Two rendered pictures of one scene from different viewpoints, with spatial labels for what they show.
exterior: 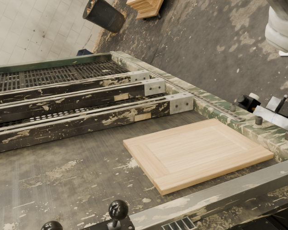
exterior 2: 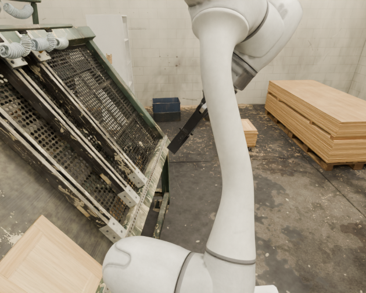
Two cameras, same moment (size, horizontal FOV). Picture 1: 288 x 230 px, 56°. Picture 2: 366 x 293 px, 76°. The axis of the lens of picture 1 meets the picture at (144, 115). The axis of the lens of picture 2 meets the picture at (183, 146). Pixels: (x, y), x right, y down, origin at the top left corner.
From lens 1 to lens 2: 52 cm
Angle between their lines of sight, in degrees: 4
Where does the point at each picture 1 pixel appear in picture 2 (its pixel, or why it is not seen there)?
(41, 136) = (18, 149)
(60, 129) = (32, 159)
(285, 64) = not seen: hidden behind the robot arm
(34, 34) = (173, 58)
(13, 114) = (42, 110)
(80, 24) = (199, 88)
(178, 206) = not seen: outside the picture
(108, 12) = not seen: hidden behind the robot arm
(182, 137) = (65, 258)
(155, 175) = not seen: outside the picture
